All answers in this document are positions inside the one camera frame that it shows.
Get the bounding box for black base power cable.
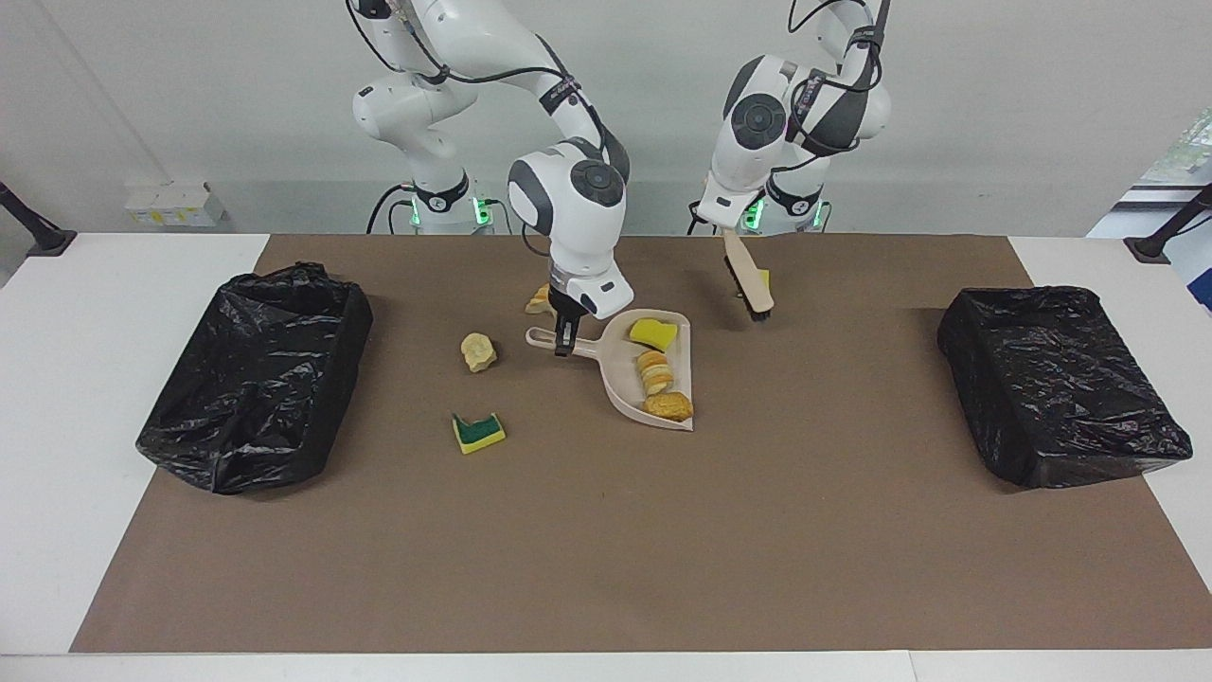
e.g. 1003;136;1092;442
366;183;418;235

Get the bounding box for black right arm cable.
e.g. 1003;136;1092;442
346;0;607;257

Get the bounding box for blue plastic object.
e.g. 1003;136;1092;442
1174;232;1212;314

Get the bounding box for black camera stand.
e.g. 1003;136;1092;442
1124;183;1212;265
0;180;79;258

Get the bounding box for beige plastic dustpan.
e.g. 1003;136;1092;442
526;309;695;433

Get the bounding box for window with green foliage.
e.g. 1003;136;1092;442
1141;114;1212;186

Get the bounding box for beige hand brush black bristles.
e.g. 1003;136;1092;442
722;227;775;323

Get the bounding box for beige rock-like foam chunk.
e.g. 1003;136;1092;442
636;350;675;397

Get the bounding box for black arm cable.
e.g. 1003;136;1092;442
686;0;893;235
346;0;607;257

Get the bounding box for brown paper table mat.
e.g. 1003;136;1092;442
69;234;1212;655

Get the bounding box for bin with black bag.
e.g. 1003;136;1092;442
135;262;374;496
937;285;1194;491

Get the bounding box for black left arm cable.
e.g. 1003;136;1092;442
686;0;893;235

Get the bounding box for green and yellow sponge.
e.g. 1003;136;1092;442
451;411;507;456

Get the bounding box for white wall socket box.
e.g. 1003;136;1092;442
124;182;226;228

